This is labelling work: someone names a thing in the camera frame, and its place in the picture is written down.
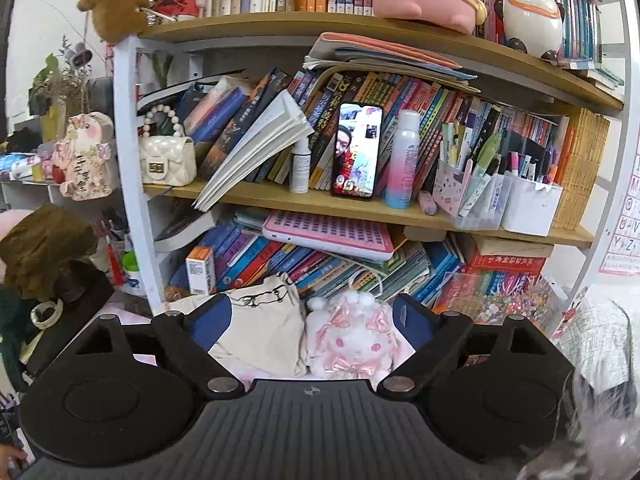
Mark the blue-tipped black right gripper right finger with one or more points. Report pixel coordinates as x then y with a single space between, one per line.
436 339

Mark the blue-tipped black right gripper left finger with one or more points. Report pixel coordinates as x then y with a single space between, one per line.
186 340

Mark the clear box of beads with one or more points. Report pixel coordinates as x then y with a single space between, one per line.
490 297

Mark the cream canvas tote bag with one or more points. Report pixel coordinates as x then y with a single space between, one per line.
267 328

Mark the orange white small box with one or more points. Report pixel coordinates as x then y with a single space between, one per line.
200 267

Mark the pink white plush bunny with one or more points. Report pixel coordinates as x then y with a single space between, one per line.
353 336

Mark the pink white tablet keyboard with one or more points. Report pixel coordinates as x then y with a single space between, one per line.
342 236

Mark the pink patterned pen holder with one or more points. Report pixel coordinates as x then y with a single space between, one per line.
450 186

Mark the pink blue spray bottle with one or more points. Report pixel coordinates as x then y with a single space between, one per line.
403 158

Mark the white pen holder box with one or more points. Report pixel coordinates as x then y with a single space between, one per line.
531 206

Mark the grey knitted cloth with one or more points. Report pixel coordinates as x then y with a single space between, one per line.
602 338

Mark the white quilted pearl handbag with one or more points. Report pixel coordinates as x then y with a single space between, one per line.
166 153

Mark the brown fabric hat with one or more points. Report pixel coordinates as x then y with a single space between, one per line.
38 245

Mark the small white spray bottle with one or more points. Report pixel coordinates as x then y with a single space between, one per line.
300 167

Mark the smartphone with lit screen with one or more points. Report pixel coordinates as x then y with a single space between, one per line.
356 147

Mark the fanned open white book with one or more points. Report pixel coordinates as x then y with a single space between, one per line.
280 126

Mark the white panda figurine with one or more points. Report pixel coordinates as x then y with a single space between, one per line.
534 27

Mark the brown plush monkey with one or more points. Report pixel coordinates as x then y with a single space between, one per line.
115 20

